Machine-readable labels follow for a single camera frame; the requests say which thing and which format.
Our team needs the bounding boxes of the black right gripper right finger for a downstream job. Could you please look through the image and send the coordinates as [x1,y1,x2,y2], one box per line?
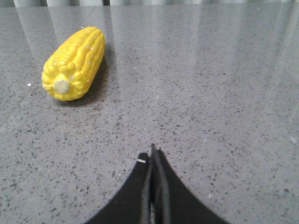
[151,144,227,224]

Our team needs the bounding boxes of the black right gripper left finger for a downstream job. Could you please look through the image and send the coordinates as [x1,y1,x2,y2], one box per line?
[87,153,152,224]

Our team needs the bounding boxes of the yellow corn cob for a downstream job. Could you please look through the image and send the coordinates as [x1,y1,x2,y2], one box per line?
[42,27,106,101]

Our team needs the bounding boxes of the white pleated curtain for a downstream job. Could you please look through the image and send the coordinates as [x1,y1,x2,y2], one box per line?
[0,0,298,7]

